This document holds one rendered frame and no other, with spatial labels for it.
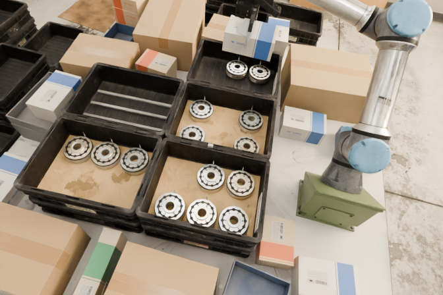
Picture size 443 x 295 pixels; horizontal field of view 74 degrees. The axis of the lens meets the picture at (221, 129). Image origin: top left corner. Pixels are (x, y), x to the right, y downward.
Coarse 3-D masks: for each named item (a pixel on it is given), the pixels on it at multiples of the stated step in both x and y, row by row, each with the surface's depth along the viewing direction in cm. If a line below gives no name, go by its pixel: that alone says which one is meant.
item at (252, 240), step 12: (192, 144) 107; (156, 156) 103; (240, 156) 106; (252, 156) 106; (264, 180) 101; (144, 192) 96; (264, 192) 98; (264, 204) 96; (144, 216) 92; (156, 216) 90; (192, 228) 90; (204, 228) 90; (216, 228) 90; (240, 240) 90; (252, 240) 89
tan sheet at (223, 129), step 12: (216, 108) 130; (192, 120) 126; (216, 120) 127; (228, 120) 127; (264, 120) 129; (204, 132) 122; (216, 132) 123; (228, 132) 123; (240, 132) 124; (264, 132) 125; (228, 144) 120; (264, 144) 121
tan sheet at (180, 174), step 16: (176, 160) 114; (160, 176) 109; (176, 176) 110; (192, 176) 110; (208, 176) 111; (256, 176) 112; (160, 192) 106; (176, 192) 106; (192, 192) 107; (224, 192) 108; (256, 192) 109; (224, 208) 104
